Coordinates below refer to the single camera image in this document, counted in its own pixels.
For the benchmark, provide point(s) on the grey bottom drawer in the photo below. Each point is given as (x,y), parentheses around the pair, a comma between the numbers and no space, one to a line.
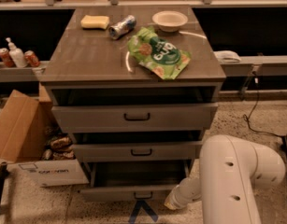
(134,180)

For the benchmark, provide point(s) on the grey drawer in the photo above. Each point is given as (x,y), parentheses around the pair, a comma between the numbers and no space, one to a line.
(134,180)
(138,151)
(134,118)

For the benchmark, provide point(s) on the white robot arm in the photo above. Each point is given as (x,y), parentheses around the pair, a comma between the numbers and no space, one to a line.
(230,169)

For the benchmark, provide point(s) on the grey three-drawer cabinet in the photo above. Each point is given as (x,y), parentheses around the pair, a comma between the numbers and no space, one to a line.
(89,68)

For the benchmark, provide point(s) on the grey top drawer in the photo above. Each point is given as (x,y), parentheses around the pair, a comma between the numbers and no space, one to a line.
(134,118)

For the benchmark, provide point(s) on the grey middle drawer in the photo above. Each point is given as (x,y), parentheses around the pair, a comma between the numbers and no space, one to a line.
(138,151)

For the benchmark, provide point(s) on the green snack bag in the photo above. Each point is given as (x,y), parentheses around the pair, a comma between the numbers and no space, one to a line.
(158,55)

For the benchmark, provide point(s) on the silver blue soda can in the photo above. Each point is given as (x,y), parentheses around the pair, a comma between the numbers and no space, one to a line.
(122,27)

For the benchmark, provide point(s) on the white paper bowl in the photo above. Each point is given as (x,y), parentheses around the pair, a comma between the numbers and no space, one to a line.
(169,21)

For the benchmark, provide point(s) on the folded white cloth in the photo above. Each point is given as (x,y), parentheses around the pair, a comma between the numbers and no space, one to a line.
(227,56)

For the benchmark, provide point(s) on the snack packets in box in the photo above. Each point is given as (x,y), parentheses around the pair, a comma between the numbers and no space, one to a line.
(58,148)

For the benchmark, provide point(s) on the yellow sponge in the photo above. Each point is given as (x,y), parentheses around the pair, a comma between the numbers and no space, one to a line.
(94,22)

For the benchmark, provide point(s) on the white printed cardboard box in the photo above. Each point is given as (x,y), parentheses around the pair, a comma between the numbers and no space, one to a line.
(55,173)

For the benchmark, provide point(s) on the red soda can right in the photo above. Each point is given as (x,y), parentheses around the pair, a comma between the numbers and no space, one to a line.
(31,58)

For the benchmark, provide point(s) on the red soda can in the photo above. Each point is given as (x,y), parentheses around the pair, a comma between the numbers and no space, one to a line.
(31,58)
(5,57)

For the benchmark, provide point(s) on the brown cardboard box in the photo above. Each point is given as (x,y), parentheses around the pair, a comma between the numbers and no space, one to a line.
(23,124)

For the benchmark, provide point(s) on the white pump bottle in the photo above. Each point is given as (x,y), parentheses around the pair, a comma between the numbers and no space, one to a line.
(16,54)

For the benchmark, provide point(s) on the red soda can left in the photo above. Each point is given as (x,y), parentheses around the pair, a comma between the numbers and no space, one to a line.
(5,57)

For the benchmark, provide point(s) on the grey metal shelf rail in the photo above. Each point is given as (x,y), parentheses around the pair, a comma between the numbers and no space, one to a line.
(26,74)

